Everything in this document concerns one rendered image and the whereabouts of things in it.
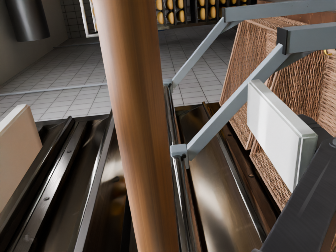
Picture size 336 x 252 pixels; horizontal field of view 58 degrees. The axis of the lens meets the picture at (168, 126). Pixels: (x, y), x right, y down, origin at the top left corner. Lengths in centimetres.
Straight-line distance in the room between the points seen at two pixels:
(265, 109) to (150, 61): 6
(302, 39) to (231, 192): 65
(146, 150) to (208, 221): 88
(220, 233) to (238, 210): 10
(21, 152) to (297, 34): 50
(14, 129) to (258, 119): 13
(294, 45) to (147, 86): 46
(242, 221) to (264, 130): 84
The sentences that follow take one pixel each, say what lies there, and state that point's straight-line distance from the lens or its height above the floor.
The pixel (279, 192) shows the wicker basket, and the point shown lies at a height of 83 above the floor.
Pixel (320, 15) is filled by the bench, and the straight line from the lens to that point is 129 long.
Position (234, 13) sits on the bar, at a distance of 105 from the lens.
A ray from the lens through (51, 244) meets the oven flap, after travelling 109.
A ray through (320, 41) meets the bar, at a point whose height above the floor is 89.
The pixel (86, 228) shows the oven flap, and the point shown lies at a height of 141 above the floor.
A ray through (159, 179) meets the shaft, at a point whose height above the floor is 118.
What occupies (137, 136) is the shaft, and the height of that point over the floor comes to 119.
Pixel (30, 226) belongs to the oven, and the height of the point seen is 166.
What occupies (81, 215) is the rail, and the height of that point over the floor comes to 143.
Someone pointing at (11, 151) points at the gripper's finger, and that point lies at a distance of 17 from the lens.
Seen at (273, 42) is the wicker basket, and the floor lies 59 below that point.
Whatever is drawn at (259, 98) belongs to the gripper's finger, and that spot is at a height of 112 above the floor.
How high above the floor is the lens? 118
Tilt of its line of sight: level
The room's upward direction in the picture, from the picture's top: 96 degrees counter-clockwise
